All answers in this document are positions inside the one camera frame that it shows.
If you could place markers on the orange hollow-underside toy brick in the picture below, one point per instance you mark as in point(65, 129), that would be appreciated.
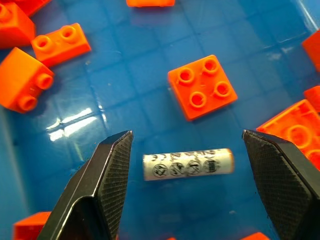
point(297, 125)

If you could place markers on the orange two-stud toy brick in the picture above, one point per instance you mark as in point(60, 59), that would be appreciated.
point(61, 45)
point(23, 81)

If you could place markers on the white cylindrical battery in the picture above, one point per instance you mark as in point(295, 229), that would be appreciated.
point(187, 163)

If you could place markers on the blue plastic bin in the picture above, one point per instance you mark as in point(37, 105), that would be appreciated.
point(140, 70)

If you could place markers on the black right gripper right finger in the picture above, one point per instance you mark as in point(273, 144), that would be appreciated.
point(280, 185)

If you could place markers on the orange four-stud toy brick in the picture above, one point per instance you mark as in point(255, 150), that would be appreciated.
point(202, 86)

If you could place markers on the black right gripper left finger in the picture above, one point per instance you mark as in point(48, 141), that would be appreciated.
point(102, 190)

